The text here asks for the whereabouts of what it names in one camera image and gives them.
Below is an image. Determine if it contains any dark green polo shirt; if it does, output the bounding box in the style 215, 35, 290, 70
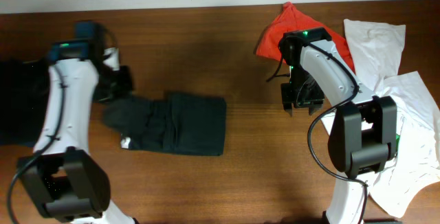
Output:
102, 92, 227, 156

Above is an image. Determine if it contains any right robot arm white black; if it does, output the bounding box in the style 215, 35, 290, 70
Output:
278, 27, 397, 223

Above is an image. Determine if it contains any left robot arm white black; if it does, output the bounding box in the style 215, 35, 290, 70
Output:
12, 21, 137, 224

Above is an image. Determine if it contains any black folded clothes pile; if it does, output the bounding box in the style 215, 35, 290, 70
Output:
1, 59, 50, 147

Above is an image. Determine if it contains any orange red shirt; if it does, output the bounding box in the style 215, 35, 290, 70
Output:
256, 2, 355, 73

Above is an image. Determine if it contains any white shirt green logo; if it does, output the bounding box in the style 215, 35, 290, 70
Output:
320, 18, 440, 219

